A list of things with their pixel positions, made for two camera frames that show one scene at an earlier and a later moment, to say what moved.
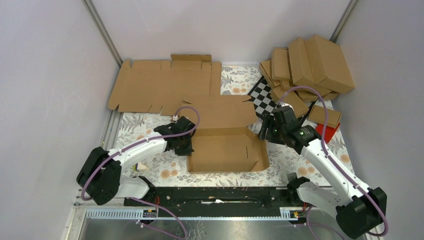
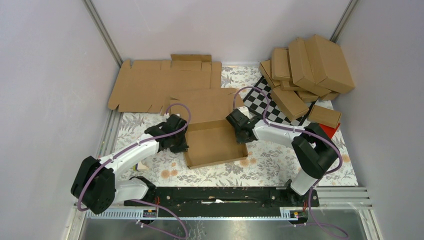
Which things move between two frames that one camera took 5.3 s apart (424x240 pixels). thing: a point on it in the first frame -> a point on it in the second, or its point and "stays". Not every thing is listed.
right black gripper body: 275,133 -> 240,139
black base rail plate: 216,201 stays
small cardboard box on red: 318,115 stays
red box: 330,131 stays
